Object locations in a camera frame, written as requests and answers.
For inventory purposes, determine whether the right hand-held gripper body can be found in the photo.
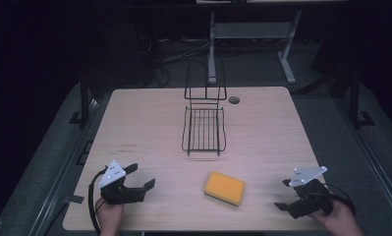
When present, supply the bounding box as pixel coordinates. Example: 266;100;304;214
287;165;335;220

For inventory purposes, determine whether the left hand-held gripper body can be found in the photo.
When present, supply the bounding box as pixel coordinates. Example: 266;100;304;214
97;159;146;206

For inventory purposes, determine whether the yellow sponge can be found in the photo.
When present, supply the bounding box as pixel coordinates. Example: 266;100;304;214
203;170;247;207

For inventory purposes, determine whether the black wire rack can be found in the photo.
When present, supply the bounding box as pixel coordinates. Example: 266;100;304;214
181;58;228;157

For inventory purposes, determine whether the person's left hand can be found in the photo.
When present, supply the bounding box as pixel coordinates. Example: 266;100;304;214
94;197;125;236

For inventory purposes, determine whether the person's right hand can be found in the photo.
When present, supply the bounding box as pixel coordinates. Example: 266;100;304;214
308;198;365;236

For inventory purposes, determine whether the grey metal stand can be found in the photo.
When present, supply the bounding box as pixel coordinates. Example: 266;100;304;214
207;9;304;85

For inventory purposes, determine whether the black cable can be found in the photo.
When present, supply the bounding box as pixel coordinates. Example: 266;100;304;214
321;182;358;218
87;166;109;236

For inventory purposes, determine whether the black metal post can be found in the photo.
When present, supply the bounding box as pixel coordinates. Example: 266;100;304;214
348;70;376;129
69;73;92;127

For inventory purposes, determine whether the bundle of floor cables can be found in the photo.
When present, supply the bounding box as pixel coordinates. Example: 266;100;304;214
138;34;211;89

